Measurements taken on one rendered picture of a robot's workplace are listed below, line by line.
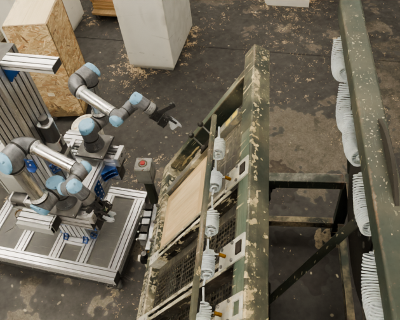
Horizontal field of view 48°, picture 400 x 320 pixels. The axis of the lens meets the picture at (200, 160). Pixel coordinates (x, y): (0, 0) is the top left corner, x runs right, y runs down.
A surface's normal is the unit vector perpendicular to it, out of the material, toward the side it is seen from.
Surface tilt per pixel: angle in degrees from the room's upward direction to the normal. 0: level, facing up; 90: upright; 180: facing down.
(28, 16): 0
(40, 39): 90
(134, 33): 90
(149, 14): 90
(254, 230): 33
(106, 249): 0
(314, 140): 0
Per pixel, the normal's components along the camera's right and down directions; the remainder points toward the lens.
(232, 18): -0.10, -0.62
